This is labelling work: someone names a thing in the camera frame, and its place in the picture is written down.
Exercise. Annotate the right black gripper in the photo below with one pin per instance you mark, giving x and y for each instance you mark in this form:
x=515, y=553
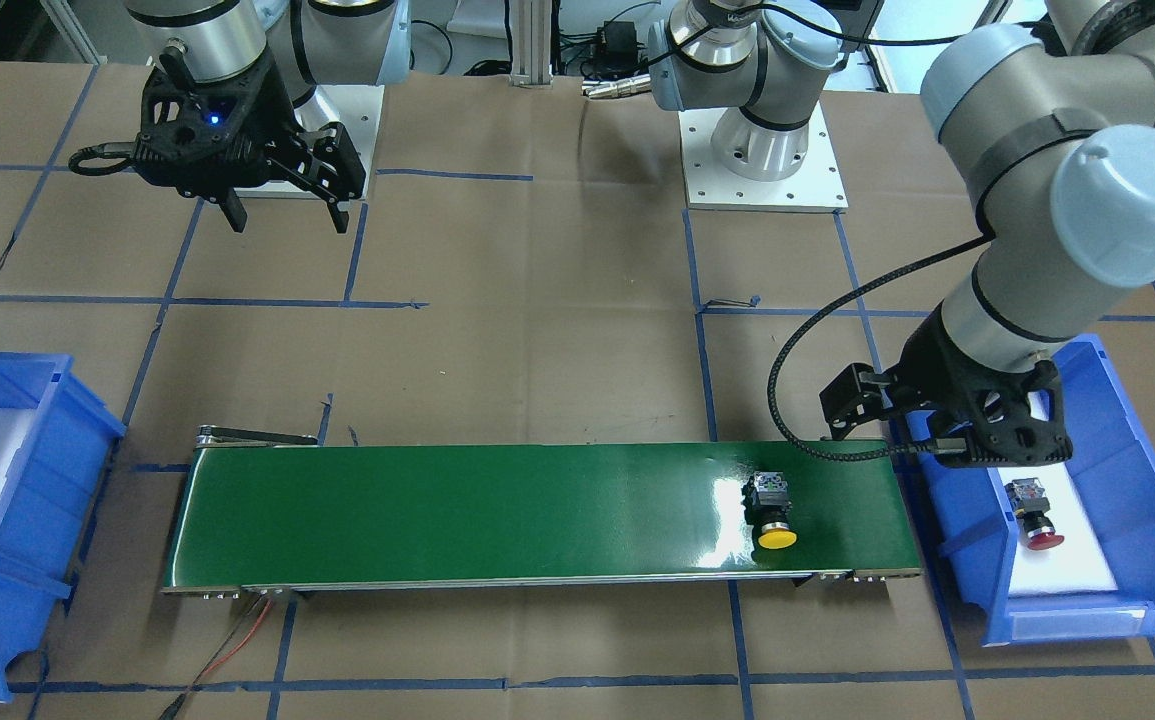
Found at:
x=270, y=118

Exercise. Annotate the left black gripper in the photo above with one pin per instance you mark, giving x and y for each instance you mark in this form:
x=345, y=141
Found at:
x=927, y=362

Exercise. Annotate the yellow push button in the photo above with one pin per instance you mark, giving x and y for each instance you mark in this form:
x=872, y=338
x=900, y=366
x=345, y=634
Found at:
x=766, y=505

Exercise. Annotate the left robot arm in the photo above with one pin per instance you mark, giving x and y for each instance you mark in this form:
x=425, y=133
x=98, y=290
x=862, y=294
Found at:
x=1057, y=153

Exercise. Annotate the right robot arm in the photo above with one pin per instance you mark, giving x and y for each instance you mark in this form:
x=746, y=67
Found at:
x=315, y=44

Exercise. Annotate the blue bin with buttons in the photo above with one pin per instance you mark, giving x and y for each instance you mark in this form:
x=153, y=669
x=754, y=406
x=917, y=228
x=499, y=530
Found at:
x=1113, y=468

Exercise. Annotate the red push button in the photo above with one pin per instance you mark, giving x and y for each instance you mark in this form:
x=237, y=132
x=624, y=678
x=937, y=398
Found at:
x=1030, y=505

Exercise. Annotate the white foam pad source bin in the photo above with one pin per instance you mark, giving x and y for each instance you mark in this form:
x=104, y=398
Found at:
x=1058, y=551

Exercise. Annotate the green conveyor belt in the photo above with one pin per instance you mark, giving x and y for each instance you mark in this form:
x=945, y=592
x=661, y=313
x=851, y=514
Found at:
x=266, y=513

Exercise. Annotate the blue destination bin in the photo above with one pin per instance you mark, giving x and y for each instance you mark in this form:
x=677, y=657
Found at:
x=47, y=498

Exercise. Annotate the aluminium frame post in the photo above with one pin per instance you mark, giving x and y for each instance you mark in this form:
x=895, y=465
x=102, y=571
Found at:
x=531, y=35

